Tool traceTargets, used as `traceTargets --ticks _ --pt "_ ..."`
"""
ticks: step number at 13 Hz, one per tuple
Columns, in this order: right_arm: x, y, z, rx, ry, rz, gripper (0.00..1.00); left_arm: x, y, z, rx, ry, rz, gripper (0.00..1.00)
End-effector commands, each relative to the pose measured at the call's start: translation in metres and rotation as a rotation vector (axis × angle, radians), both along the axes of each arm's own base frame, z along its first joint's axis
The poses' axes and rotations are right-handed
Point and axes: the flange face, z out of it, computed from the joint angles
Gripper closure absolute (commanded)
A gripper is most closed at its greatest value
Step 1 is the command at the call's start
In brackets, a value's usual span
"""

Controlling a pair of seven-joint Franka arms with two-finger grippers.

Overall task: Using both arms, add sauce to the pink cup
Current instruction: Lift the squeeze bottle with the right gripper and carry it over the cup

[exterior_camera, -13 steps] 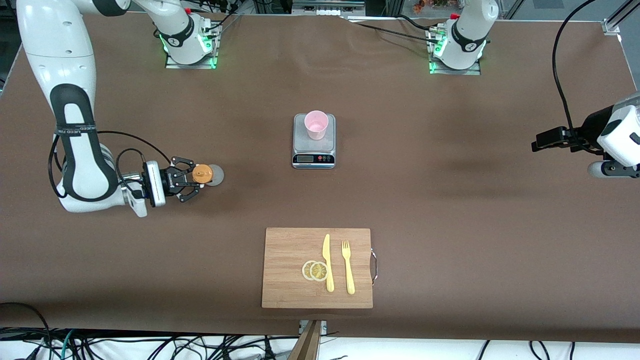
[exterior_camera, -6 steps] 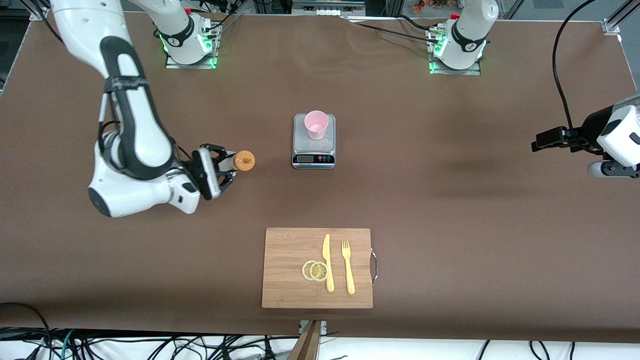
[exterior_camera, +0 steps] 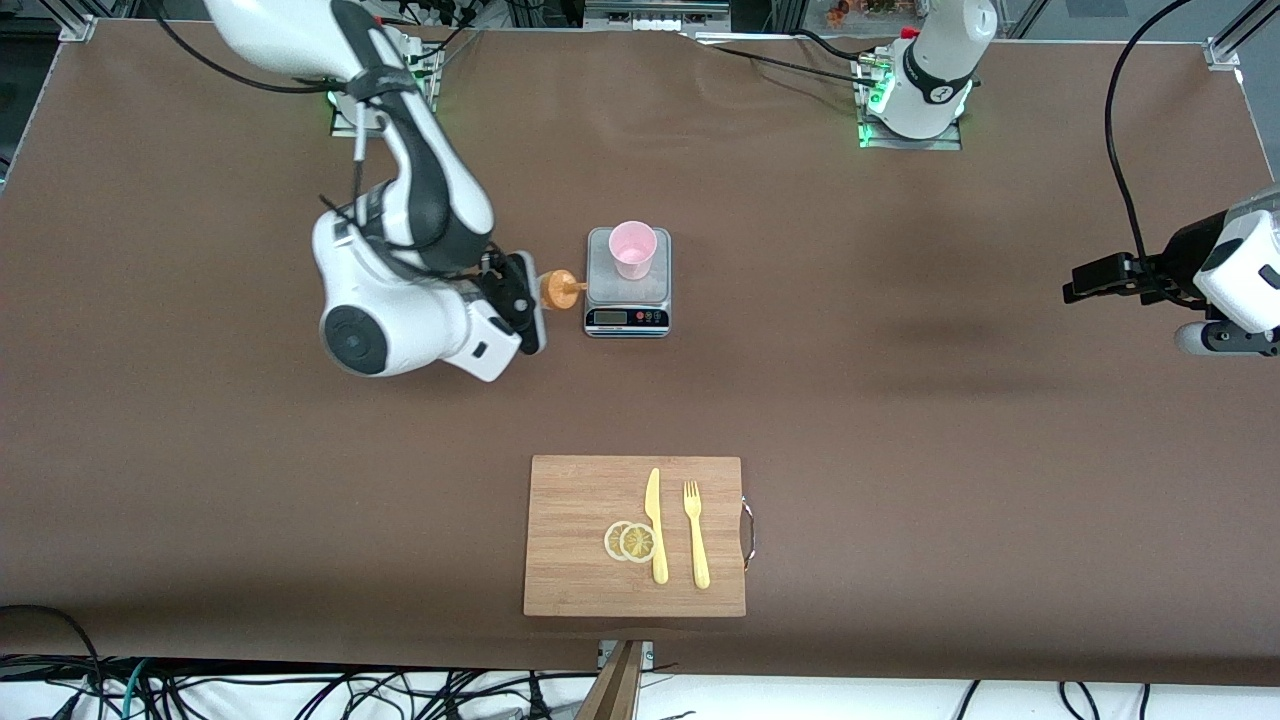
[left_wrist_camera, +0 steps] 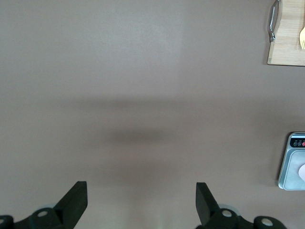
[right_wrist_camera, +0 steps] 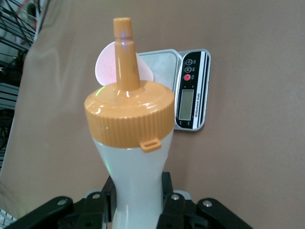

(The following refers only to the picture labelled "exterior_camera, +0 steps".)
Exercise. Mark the aluminium frame corner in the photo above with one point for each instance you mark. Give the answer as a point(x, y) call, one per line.
point(1222, 52)
point(78, 27)

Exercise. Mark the grey metal rail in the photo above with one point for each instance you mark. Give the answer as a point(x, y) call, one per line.
point(655, 8)

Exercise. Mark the translucent sauce bottle orange cap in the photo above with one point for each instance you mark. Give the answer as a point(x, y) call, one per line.
point(558, 290)

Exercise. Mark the yellow plastic knife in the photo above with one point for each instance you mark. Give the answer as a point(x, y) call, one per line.
point(656, 530)

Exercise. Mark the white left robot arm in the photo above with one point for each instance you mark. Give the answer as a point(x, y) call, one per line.
point(935, 70)

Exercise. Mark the silver digital kitchen scale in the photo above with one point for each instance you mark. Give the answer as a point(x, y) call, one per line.
point(627, 318)

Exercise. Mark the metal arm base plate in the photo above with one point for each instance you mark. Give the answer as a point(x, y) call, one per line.
point(342, 128)
point(910, 144)

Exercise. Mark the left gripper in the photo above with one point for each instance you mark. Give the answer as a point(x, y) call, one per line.
point(1180, 256)

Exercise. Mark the wooden post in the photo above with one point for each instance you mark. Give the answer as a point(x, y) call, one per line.
point(615, 695)

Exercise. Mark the pink plastic cup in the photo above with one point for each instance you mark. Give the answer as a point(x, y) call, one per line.
point(633, 248)

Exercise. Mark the yellow plastic fork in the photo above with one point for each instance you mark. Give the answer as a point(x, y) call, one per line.
point(697, 545)

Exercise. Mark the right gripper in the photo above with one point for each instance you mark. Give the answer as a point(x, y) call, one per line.
point(497, 272)

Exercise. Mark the small metal bracket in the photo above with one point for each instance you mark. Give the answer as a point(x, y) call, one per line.
point(648, 655)

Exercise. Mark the lemon slice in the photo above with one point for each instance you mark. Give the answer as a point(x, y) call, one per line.
point(638, 543)
point(610, 540)

